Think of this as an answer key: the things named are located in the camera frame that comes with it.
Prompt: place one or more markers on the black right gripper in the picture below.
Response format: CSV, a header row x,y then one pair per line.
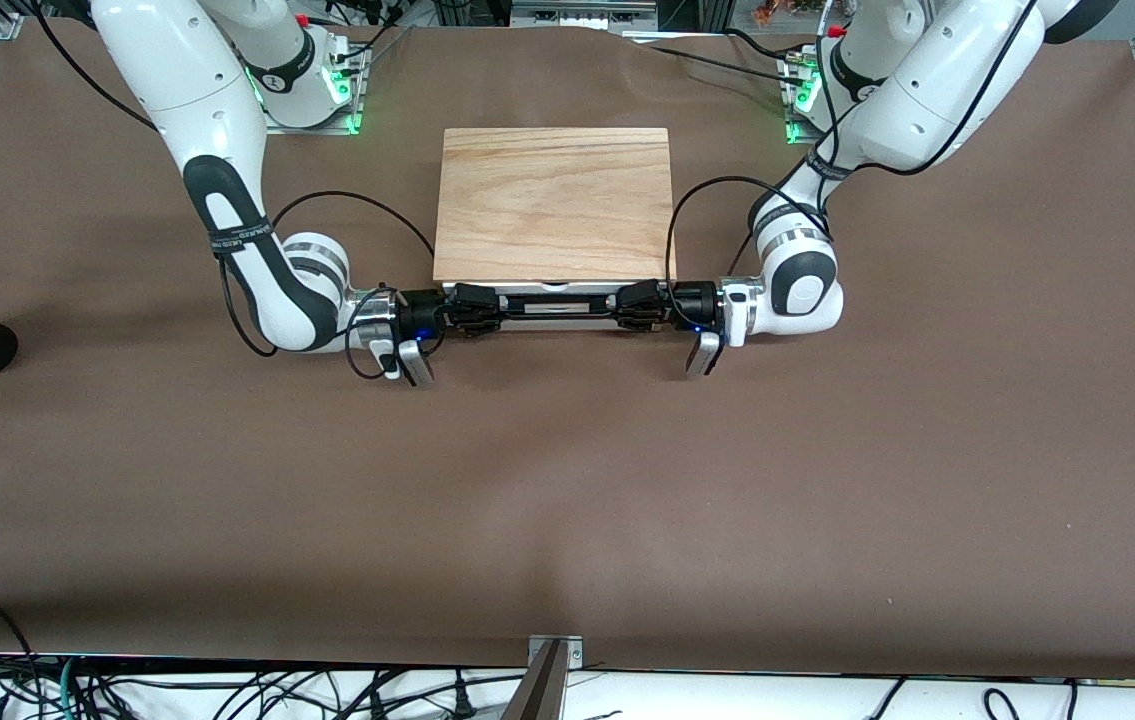
x,y
420,311

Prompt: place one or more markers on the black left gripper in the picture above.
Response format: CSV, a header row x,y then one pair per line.
x,y
692,301

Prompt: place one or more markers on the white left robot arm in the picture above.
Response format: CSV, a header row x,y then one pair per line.
x,y
927,110

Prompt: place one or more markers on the wooden drawer cabinet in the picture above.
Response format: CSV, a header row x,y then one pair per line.
x,y
557,200

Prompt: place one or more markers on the brown table cover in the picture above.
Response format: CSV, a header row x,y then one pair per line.
x,y
567,500

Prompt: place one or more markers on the grey box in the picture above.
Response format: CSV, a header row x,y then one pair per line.
x,y
582,15

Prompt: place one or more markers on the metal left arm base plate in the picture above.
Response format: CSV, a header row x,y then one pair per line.
x,y
793,135

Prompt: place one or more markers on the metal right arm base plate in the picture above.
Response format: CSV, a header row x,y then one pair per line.
x,y
312,128

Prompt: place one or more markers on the silver corner bracket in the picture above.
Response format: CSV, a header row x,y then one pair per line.
x,y
573,652

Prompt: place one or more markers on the dark metal post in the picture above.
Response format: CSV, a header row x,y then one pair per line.
x,y
537,690

